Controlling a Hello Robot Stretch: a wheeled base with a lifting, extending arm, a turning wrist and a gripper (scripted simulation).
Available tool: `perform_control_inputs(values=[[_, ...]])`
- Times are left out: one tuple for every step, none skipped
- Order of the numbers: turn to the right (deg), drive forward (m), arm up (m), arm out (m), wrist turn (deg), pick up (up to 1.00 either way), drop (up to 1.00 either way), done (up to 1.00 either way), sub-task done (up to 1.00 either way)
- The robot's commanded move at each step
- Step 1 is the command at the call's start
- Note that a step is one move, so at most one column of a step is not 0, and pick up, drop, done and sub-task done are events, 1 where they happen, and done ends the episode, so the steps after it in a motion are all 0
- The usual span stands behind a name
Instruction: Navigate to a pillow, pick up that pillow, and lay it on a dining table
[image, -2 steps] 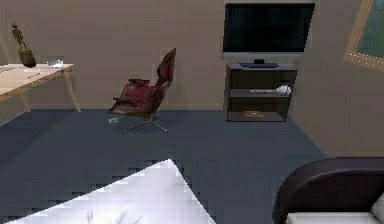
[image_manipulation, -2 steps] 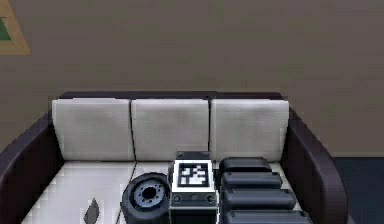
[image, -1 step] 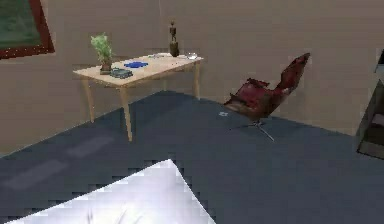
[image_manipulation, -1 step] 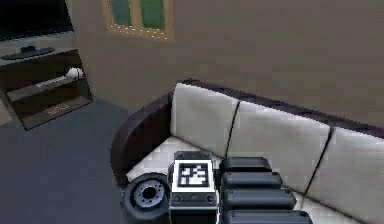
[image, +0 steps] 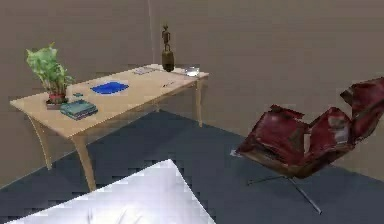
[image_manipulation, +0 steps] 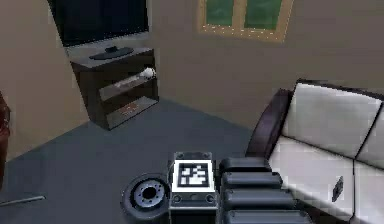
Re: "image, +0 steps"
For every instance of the small silver dish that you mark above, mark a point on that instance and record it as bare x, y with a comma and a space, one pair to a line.
192, 70

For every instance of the light wooden table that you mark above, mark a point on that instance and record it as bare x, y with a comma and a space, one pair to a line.
140, 95

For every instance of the dark bronze figure statue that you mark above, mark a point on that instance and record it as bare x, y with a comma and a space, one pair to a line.
167, 55

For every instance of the blue flat sheet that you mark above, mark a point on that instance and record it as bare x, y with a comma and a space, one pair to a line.
109, 87

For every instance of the red lounge chair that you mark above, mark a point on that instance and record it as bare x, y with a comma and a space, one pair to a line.
300, 140

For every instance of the teal stack of books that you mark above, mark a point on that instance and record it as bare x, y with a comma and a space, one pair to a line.
78, 108

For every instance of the small teal block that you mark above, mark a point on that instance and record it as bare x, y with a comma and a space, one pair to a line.
78, 94

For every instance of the green potted house plant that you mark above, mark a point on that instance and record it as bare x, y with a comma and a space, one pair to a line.
50, 71

